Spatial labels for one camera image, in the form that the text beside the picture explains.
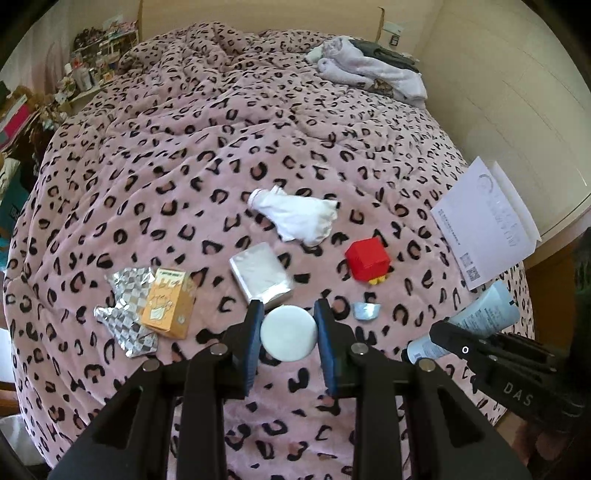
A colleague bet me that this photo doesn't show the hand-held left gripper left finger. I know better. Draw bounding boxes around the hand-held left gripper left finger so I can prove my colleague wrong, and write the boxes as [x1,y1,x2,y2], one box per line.
[48,300,265,480]

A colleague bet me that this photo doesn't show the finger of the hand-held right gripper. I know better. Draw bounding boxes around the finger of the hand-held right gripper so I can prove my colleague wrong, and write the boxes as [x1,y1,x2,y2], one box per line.
[429,320,504,388]
[489,333,559,365]

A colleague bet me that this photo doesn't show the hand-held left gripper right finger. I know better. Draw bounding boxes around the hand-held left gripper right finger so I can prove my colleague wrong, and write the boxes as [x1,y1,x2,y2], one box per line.
[314,299,532,480]

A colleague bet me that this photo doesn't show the white round disc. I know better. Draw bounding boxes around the white round disc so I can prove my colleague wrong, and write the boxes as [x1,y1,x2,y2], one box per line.
[260,305,319,363]

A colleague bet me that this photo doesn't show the long pale blue tube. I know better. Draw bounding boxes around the long pale blue tube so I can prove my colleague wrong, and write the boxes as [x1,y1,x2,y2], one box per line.
[401,281,522,365]

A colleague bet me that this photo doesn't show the silver foil pouch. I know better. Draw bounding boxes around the silver foil pouch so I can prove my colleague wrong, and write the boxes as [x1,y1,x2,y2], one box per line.
[229,242,296,310]

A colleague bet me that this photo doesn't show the orange carton box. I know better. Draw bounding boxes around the orange carton box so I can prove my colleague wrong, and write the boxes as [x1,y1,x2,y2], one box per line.
[141,269,197,340]

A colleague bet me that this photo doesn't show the red box with yellow feet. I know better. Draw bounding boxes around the red box with yellow feet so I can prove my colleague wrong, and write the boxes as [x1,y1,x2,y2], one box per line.
[345,239,392,286]

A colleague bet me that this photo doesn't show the white paper box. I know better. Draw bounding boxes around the white paper box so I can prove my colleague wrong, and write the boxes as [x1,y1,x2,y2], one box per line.
[431,157,542,291]

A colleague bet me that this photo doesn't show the white cloth glove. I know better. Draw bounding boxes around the white cloth glove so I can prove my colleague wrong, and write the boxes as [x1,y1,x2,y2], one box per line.
[248,185,340,247]

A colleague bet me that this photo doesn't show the silver checkered foil bag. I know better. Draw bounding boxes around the silver checkered foil bag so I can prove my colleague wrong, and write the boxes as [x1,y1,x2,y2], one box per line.
[93,267,160,358]

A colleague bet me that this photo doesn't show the pink leopard print blanket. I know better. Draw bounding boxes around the pink leopard print blanket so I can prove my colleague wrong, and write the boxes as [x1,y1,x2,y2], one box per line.
[2,25,532,480]

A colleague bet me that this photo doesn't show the cream wardrobe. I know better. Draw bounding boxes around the cream wardrobe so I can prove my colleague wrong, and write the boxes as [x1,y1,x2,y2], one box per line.
[416,0,591,268]

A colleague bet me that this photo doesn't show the folded lilac towels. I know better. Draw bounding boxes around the folded lilac towels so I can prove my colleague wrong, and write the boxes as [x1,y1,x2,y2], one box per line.
[307,37,428,109]

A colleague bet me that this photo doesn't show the dark grey garment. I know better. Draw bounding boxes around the dark grey garment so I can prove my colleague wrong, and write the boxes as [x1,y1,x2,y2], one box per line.
[348,39,421,72]

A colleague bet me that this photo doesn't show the cluttered shelf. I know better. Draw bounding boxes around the cluttered shelf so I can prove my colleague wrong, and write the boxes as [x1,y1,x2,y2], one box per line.
[65,23,139,102]

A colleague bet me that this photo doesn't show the beige headboard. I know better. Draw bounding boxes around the beige headboard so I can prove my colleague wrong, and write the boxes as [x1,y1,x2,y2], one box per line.
[139,0,386,42]

